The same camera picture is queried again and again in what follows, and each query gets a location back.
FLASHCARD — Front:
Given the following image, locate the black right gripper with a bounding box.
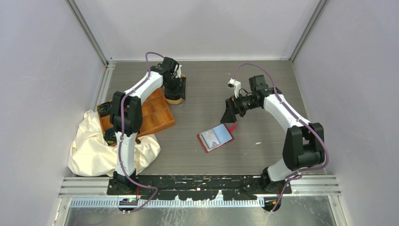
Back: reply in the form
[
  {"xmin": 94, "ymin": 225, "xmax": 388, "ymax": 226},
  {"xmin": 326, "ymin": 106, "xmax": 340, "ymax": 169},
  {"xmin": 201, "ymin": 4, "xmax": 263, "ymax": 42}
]
[{"xmin": 221, "ymin": 91, "xmax": 260, "ymax": 124}]

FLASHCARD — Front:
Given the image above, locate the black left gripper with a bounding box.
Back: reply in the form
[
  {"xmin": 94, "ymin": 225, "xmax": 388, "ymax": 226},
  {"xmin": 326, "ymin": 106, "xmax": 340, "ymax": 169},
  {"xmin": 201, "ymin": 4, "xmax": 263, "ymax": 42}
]
[{"xmin": 164, "ymin": 75, "xmax": 186, "ymax": 100}]

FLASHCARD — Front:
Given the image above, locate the tan oval tray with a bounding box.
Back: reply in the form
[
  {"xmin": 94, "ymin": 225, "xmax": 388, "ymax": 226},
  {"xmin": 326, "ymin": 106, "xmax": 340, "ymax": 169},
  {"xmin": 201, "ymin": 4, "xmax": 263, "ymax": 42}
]
[{"xmin": 163, "ymin": 74, "xmax": 187, "ymax": 105}]

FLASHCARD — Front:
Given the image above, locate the red leather card holder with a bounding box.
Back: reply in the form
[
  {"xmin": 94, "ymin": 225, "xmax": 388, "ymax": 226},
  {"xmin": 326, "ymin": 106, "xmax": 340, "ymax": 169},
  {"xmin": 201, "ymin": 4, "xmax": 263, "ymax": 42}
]
[{"xmin": 197, "ymin": 123, "xmax": 237, "ymax": 153}]

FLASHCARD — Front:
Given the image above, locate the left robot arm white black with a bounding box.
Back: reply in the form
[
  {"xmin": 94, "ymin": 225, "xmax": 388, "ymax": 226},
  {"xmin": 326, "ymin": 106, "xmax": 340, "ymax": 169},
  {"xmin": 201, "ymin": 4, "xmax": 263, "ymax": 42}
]
[{"xmin": 109, "ymin": 57, "xmax": 186, "ymax": 194}]

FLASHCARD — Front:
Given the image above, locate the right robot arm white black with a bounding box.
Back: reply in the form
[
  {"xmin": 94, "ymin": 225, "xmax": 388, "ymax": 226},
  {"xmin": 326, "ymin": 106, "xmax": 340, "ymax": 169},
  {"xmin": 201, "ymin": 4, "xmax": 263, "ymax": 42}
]
[{"xmin": 220, "ymin": 75, "xmax": 327, "ymax": 194}]

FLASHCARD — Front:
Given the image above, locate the orange compartment organizer tray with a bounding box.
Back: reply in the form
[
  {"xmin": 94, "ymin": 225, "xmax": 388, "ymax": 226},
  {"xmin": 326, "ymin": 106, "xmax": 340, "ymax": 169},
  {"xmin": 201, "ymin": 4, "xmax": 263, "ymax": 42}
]
[{"xmin": 99, "ymin": 88, "xmax": 176, "ymax": 137}]

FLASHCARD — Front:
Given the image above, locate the dark bundle in organizer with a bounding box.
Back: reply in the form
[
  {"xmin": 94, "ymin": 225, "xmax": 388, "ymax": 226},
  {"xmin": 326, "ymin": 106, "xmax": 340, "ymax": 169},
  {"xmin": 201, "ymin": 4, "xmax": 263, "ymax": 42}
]
[{"xmin": 96, "ymin": 101, "xmax": 112, "ymax": 118}]

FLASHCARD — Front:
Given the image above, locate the black roll in organizer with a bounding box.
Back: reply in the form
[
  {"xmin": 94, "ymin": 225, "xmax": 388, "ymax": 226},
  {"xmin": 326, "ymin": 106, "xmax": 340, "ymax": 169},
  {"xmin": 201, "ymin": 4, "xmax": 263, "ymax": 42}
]
[{"xmin": 104, "ymin": 128, "xmax": 117, "ymax": 146}]

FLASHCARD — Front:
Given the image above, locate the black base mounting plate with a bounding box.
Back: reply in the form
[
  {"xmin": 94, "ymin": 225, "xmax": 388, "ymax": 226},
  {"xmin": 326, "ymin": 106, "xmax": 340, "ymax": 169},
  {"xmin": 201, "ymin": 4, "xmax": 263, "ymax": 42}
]
[{"xmin": 106, "ymin": 175, "xmax": 291, "ymax": 201}]

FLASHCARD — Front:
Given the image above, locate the cream cloth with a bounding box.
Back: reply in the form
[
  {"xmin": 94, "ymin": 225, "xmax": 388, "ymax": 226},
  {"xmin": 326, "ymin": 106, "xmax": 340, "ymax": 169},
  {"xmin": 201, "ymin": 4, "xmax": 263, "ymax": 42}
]
[{"xmin": 67, "ymin": 110, "xmax": 161, "ymax": 177}]

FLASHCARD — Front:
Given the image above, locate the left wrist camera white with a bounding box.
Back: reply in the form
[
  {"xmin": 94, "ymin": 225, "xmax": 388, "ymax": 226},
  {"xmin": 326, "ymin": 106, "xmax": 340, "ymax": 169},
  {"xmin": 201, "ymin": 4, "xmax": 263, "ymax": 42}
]
[{"xmin": 172, "ymin": 64, "xmax": 182, "ymax": 78}]

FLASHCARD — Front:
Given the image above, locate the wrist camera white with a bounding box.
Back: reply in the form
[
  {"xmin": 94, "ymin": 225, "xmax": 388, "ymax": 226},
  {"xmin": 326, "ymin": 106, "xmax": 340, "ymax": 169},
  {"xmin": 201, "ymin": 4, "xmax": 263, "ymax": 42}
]
[
  {"xmin": 172, "ymin": 64, "xmax": 182, "ymax": 78},
  {"xmin": 227, "ymin": 78, "xmax": 241, "ymax": 98}
]

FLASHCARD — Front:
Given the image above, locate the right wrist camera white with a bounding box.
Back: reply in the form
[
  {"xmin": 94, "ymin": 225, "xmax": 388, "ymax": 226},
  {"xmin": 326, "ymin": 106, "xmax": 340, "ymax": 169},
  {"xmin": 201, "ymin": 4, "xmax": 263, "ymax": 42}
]
[{"xmin": 227, "ymin": 78, "xmax": 241, "ymax": 98}]

